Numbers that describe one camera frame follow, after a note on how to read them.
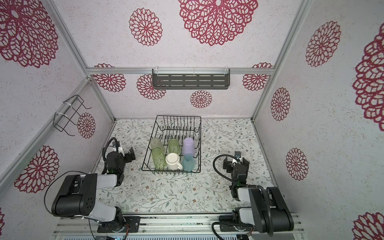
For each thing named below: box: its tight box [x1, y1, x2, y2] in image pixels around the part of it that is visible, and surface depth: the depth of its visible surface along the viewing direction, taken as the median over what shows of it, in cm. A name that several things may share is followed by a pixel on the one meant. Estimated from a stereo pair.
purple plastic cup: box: [182, 137, 195, 157], surface depth 91 cm
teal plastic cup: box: [182, 153, 195, 172], surface depth 92 cm
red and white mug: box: [165, 152, 183, 171], surface depth 89 cm
